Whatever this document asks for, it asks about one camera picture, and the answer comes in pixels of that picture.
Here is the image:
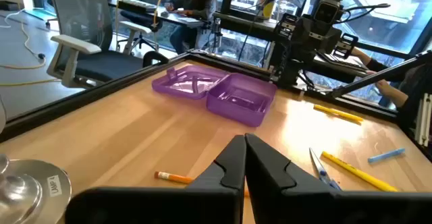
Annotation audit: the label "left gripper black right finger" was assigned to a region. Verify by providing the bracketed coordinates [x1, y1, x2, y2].
[244, 132, 432, 224]

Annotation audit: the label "person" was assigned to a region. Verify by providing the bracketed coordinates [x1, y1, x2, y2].
[164, 0, 219, 55]
[350, 47, 432, 130]

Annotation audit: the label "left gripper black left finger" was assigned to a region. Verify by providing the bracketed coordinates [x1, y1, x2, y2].
[65, 134, 247, 224]

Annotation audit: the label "black office chair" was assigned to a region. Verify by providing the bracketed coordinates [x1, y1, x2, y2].
[116, 0, 169, 55]

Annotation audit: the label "silver table lamp white shade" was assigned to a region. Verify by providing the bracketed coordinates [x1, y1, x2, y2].
[0, 94, 73, 224]

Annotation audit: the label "black aluminium table frame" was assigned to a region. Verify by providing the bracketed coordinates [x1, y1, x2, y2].
[0, 48, 432, 161]

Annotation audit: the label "black diagonal frame strut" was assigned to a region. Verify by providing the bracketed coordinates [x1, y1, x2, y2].
[330, 51, 432, 99]

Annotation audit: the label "white floor cable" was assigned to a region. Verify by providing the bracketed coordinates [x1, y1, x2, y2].
[0, 8, 47, 70]

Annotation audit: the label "blue-handled scissors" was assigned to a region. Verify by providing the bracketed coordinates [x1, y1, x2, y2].
[308, 147, 342, 192]

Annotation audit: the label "light blue marker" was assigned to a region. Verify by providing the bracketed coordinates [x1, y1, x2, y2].
[367, 147, 406, 165]

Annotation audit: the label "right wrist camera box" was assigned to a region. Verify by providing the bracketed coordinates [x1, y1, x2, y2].
[310, 0, 346, 26]

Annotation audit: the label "dark office desk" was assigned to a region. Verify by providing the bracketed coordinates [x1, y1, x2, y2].
[107, 0, 212, 29]

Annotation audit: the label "grey white office chair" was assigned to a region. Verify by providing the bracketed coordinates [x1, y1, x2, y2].
[45, 0, 169, 90]

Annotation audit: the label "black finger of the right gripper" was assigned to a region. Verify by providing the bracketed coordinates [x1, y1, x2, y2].
[302, 31, 318, 55]
[317, 34, 333, 56]

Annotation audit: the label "black right camera cable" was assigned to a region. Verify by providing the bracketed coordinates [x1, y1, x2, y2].
[339, 2, 392, 25]

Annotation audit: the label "orange pencil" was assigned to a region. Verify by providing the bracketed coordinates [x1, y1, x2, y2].
[154, 171, 195, 186]

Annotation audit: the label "silver aluminium bracket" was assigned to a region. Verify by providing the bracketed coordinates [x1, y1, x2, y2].
[414, 92, 432, 148]

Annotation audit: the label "purple plastic supply box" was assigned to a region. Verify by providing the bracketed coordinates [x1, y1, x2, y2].
[151, 64, 278, 128]

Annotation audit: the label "yellow highlighter pen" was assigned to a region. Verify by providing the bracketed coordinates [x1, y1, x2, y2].
[321, 150, 400, 193]

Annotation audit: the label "computer keyboard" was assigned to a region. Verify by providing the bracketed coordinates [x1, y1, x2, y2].
[117, 0, 158, 14]

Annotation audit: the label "yellow hanging cable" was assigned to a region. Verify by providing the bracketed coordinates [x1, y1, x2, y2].
[152, 0, 169, 28]

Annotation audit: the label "yellow floor cable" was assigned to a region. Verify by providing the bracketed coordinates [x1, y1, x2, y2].
[0, 78, 62, 87]

